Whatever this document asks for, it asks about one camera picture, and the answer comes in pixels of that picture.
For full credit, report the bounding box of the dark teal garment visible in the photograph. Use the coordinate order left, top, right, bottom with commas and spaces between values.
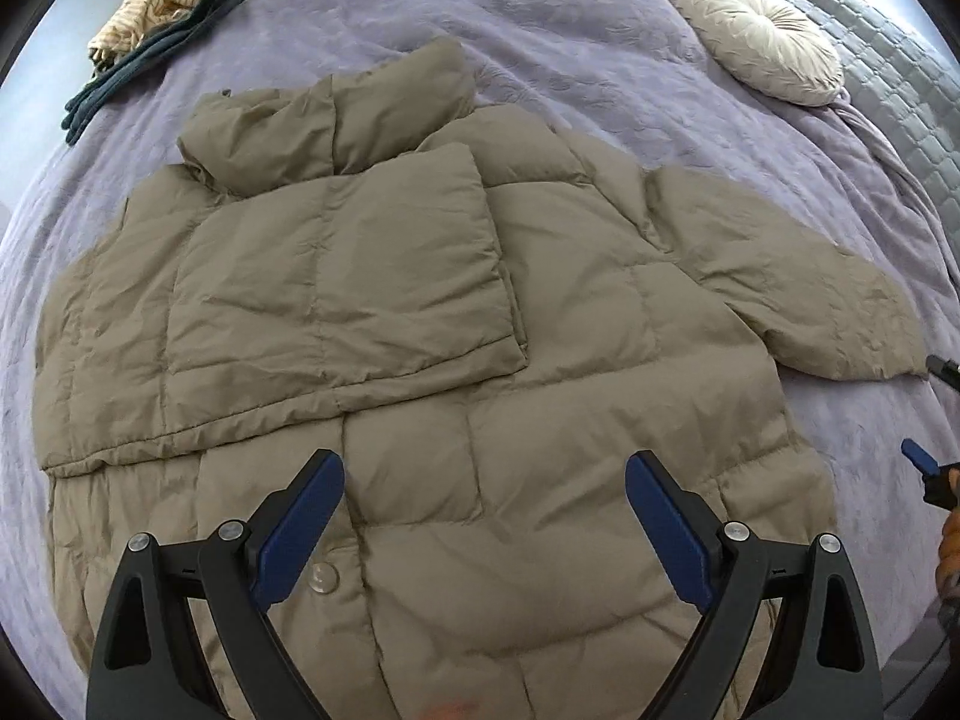
64, 0, 252, 147

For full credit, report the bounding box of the person's right hand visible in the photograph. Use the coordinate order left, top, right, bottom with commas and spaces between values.
937, 465, 960, 605

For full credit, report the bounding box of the tan striped garment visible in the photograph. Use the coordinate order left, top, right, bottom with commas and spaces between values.
88, 0, 290, 68

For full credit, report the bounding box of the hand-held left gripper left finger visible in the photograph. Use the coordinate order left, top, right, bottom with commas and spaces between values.
85, 450, 346, 720

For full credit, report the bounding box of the purple bed blanket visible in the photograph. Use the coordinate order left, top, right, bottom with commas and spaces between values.
0, 0, 960, 720

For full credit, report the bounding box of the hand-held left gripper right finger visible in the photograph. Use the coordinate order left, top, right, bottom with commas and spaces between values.
625, 451, 886, 720

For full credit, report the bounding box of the beige puffer jacket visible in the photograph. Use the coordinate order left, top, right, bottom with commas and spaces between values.
34, 37, 927, 720

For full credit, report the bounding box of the round cream pillow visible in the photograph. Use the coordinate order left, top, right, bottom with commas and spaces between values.
670, 0, 845, 107

